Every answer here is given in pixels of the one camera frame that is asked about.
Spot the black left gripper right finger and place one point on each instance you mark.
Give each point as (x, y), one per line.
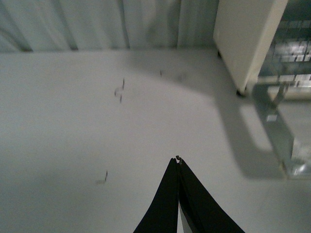
(202, 213)

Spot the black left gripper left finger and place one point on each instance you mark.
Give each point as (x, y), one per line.
(162, 214)

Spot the cream Toshiba toaster oven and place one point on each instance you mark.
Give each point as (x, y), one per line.
(244, 31)

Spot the pale green curtain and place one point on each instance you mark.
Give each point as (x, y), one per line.
(60, 25)

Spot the wire oven rack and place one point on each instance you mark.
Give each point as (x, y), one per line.
(292, 52)

